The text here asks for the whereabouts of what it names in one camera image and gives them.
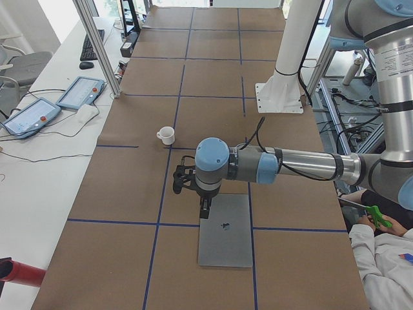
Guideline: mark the blue teach pendant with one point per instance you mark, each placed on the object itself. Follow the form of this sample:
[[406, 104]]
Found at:
[[83, 91], [31, 119]]

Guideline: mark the far blue teach pendant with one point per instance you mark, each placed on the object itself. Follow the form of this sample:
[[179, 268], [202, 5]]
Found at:
[[83, 91]]

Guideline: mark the white pedestal base plate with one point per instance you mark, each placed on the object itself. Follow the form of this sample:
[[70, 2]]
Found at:
[[280, 94]]

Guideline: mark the black monitor stand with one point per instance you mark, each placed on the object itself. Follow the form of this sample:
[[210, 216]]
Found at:
[[131, 19]]

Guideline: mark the aluminium frame post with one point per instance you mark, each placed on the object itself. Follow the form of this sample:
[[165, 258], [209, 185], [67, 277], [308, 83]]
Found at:
[[87, 20]]

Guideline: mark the grey office chair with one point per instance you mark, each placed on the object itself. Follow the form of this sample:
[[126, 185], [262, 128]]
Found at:
[[18, 69]]

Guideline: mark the grey closed laptop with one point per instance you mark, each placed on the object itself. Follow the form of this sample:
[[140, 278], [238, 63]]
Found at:
[[225, 236]]

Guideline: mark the person in white shirt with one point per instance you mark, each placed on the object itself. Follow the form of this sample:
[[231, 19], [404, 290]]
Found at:
[[386, 276]]

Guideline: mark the red cylinder tool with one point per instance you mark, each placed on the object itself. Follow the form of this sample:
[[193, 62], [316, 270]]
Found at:
[[21, 273]]

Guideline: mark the black computer keyboard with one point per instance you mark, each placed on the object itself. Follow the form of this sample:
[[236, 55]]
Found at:
[[87, 52]]

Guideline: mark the green handled tool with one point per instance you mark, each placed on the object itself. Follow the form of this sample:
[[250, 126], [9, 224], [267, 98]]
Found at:
[[374, 211]]

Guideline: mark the black computer mouse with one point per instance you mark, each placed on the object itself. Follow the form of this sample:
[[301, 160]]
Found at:
[[85, 65]]

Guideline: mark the white ceramic cup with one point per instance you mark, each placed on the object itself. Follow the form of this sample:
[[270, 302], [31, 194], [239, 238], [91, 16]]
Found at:
[[166, 135]]

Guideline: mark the white crumpled cloth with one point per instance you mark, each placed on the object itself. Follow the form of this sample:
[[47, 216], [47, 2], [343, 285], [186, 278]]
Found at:
[[86, 113]]

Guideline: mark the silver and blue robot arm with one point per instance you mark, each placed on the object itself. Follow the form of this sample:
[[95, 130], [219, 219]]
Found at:
[[385, 27]]

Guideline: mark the near blue teach pendant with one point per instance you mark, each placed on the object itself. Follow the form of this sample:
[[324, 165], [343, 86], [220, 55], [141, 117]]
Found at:
[[31, 119]]

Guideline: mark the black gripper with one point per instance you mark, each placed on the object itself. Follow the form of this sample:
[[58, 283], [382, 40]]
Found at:
[[206, 194]]

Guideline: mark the black box device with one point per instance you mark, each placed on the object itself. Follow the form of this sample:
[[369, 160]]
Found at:
[[127, 47]]

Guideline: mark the person's hand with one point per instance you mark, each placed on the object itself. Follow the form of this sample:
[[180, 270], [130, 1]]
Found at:
[[397, 229]]

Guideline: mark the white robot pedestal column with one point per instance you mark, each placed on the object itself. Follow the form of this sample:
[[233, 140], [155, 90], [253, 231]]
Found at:
[[303, 15]]

